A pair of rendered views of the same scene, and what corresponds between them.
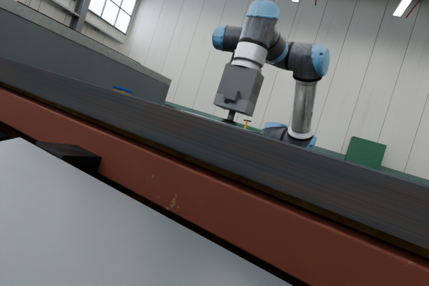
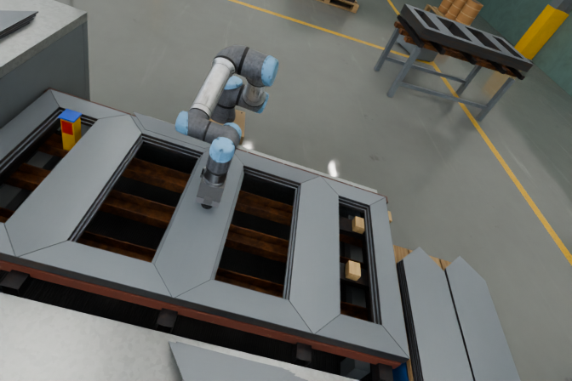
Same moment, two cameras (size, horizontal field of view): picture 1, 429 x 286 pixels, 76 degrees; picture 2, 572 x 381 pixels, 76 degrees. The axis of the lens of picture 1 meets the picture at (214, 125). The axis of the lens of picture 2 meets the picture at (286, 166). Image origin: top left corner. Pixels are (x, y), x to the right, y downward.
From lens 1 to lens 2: 113 cm
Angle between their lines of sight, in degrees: 53
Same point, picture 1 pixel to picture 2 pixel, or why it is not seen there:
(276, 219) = (245, 326)
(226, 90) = (204, 200)
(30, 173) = (195, 362)
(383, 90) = not seen: outside the picture
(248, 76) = (218, 190)
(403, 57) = not seen: outside the picture
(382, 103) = not seen: outside the picture
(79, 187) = (205, 358)
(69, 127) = (155, 303)
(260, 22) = (222, 165)
